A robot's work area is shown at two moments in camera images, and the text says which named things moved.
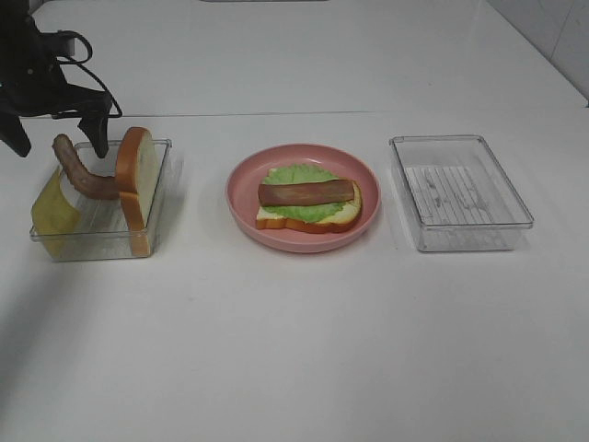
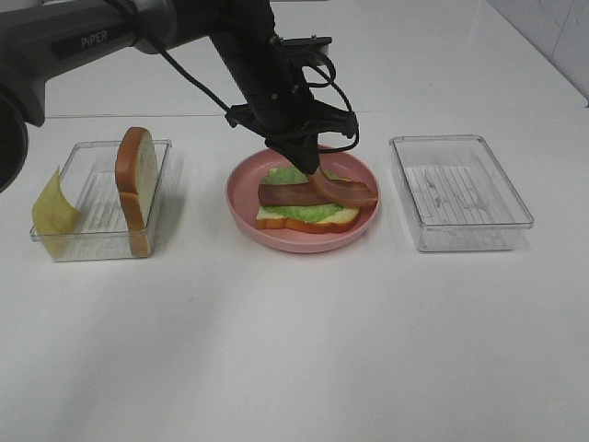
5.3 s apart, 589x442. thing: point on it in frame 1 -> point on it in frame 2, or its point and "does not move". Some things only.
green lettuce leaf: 297,172 does not move
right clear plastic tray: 456,194 does not move
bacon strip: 306,192 does not move
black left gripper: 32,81 -> 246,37
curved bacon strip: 98,186 -> 344,192
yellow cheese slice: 55,219 does not move
